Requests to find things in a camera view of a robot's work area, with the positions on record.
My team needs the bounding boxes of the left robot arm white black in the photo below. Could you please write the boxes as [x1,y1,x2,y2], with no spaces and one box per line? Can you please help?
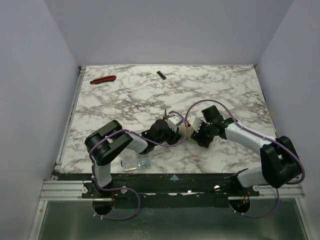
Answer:
[84,116,187,188]

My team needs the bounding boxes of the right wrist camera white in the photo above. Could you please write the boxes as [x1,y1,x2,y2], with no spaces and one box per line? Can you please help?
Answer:
[187,115,207,133]

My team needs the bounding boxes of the small black bar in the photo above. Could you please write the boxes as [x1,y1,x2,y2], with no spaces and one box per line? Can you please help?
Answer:
[156,71,167,80]

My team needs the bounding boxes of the beige umbrella case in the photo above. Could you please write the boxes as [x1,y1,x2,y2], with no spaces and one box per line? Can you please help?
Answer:
[179,125,195,138]

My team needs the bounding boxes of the yellow black needle-nose pliers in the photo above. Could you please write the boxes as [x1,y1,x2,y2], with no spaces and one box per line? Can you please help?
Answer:
[162,108,174,121]

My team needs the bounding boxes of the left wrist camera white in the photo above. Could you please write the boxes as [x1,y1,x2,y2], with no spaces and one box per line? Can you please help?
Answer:
[167,115,184,132]

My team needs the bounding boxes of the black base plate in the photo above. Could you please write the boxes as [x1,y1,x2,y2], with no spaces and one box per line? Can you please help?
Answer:
[51,171,260,209]

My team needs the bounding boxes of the red black utility knife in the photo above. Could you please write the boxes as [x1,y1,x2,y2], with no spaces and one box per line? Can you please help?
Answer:
[90,75,117,85]

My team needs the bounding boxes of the aluminium rail frame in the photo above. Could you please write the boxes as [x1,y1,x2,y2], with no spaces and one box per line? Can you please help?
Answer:
[27,66,87,240]

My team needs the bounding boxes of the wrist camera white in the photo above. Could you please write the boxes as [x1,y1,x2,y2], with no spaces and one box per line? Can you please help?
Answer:
[187,115,207,133]
[167,115,184,132]

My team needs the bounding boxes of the clear plastic screw box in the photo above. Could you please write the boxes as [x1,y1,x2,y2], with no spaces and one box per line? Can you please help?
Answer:
[120,153,151,172]

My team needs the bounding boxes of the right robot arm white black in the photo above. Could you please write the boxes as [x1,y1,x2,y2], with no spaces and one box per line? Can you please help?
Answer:
[187,105,303,188]

